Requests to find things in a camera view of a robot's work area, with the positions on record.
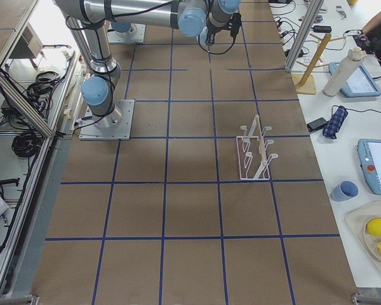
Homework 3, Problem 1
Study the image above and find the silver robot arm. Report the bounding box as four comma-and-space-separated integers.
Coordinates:
55, 0, 241, 140
110, 22, 137, 34

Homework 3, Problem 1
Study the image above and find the aluminium frame post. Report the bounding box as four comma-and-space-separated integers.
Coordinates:
284, 0, 324, 72

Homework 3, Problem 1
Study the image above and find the white cylindrical bottle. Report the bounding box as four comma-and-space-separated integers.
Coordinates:
323, 47, 366, 97

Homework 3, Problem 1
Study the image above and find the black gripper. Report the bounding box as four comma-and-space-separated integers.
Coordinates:
206, 25, 223, 45

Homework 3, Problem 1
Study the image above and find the blue cup on side table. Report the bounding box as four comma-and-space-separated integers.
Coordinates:
331, 180, 358, 201

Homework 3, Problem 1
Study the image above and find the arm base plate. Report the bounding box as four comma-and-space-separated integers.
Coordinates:
107, 24, 146, 44
79, 100, 135, 140

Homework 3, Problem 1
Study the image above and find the white wire cup rack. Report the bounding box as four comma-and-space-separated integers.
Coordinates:
236, 114, 278, 181

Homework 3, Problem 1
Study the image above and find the blue teach pendant tablet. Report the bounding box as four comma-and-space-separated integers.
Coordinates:
329, 61, 381, 98

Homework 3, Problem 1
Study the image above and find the folded blue plaid umbrella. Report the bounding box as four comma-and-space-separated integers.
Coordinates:
322, 106, 348, 140

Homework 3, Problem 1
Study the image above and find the yellow lemon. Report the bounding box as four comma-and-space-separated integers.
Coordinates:
366, 217, 381, 236

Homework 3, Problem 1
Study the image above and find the wooden mug tree stand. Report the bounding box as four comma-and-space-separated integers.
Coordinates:
291, 33, 344, 95

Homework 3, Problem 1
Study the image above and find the beige tray with fruit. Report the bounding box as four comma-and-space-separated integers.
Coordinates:
344, 201, 381, 264

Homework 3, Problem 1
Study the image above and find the black smartphone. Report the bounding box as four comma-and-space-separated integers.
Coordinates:
307, 118, 328, 133

